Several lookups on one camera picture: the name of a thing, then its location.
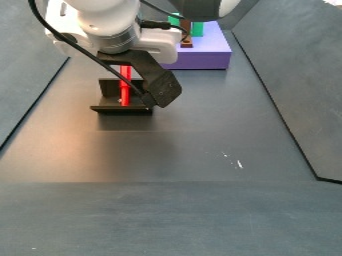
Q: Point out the green block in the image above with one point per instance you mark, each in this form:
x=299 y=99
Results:
x=194 y=27

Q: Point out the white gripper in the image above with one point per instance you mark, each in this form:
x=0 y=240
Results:
x=106 y=25

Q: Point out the black angle bracket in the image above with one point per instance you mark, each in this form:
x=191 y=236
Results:
x=110 y=103

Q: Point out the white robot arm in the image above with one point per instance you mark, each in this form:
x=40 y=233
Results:
x=107 y=26

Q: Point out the purple base board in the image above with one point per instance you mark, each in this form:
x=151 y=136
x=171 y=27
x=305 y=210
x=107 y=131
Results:
x=210 y=53

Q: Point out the red peg object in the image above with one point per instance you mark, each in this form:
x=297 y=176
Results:
x=124 y=87

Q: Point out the brown upright block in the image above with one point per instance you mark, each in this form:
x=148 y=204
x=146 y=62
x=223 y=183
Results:
x=186 y=33

